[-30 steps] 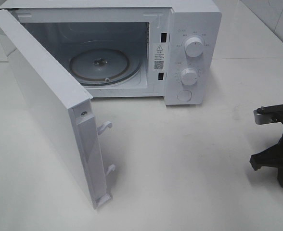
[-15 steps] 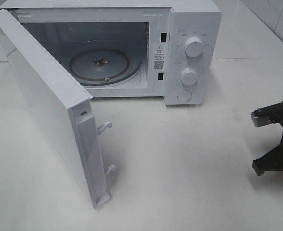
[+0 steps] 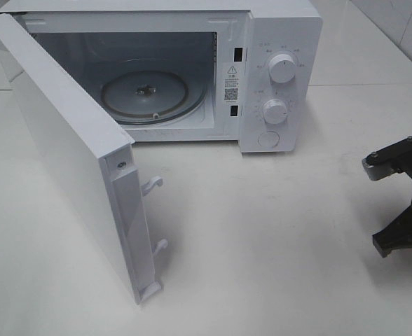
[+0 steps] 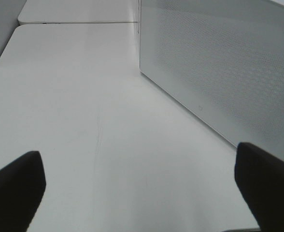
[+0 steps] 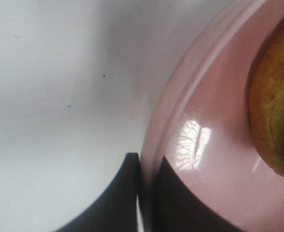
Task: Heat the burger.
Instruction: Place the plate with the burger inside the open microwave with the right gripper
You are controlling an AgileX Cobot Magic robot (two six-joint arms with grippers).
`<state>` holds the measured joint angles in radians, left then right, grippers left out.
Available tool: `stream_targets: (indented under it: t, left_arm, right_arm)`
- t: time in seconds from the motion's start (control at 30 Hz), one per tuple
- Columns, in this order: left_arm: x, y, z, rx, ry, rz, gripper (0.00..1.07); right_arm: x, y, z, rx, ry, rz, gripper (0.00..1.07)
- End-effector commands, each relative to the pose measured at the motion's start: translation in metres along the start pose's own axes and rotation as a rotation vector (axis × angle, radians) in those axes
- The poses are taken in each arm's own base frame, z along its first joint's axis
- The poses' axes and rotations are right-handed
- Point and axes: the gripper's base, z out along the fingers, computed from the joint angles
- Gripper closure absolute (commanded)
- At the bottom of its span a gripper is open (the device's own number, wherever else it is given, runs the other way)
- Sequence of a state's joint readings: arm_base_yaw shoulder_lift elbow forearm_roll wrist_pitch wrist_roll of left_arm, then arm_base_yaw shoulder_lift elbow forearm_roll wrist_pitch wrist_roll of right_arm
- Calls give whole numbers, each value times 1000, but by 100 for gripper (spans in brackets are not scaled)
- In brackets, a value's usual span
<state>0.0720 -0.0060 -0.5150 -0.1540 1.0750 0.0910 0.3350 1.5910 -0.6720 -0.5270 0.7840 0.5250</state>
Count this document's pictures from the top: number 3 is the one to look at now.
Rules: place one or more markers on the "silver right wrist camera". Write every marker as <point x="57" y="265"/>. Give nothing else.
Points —
<point x="395" y="158"/>

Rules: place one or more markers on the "white microwave door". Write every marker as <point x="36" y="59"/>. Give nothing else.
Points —
<point x="88" y="154"/>

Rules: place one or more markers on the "white round knob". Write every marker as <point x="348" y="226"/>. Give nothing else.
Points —
<point x="274" y="111"/>
<point x="282" y="67"/>

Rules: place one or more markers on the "glass microwave turntable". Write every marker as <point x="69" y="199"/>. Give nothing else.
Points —
<point x="151" y="97"/>

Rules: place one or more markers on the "white microwave oven body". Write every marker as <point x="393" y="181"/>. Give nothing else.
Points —
<point x="224" y="44"/>

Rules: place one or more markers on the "round white door button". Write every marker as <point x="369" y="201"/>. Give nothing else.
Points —
<point x="269" y="139"/>

